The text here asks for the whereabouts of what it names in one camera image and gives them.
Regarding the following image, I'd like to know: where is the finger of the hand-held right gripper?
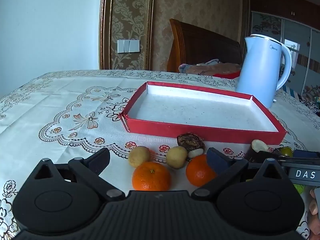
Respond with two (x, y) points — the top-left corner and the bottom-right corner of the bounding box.
(293, 149), (320, 159)
(259, 151), (293, 161)

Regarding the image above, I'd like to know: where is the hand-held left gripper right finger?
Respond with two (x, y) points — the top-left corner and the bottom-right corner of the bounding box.
(191, 147), (284, 202)

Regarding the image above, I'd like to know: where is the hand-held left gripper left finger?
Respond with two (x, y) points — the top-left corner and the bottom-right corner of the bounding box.
(34, 147), (125, 202)

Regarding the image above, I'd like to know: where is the green tomato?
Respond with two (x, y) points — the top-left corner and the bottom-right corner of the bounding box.
(279, 146), (293, 158)

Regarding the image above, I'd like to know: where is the short dark sugarcane piece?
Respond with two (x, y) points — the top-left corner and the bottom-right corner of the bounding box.
(244, 139), (270, 163)

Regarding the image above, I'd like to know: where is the orange mandarin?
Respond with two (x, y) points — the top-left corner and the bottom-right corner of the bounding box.
(132, 162), (172, 191)
(186, 154), (218, 187)

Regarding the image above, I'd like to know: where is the dark brown water chestnut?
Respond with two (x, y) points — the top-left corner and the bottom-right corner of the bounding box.
(176, 133), (206, 158)

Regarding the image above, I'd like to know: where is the tan longan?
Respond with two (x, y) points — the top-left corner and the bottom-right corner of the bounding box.
(128, 146), (151, 168)

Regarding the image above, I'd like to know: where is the small potato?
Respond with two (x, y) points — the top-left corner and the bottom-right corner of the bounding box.
(166, 146), (188, 169)

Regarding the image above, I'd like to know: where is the red cardboard box tray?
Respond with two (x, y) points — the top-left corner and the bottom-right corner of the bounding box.
(119, 81), (287, 145)

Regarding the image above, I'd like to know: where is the person's right hand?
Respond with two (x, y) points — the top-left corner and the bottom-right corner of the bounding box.
(309, 189), (320, 233)

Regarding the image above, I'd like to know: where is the colourful patterned quilt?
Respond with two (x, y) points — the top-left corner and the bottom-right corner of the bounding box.
(280, 64), (320, 118)

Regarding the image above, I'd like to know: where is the white electric kettle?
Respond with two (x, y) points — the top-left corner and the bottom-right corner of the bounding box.
(235, 34), (292, 108)

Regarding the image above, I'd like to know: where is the red cloth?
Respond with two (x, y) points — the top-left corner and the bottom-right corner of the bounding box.
(215, 71), (241, 79)

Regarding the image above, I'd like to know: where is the wooden bed headboard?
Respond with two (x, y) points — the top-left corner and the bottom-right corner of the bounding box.
(166, 18), (243, 73)

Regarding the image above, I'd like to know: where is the floral sliding door wardrobe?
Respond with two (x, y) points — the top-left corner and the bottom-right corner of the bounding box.
(250, 0), (320, 100)

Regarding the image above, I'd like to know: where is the white wall switch panel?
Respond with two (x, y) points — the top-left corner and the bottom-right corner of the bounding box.
(117, 39), (140, 54)

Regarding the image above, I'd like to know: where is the ornate wall moulding frame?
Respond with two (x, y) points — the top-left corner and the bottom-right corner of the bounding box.
(99, 0), (155, 70)

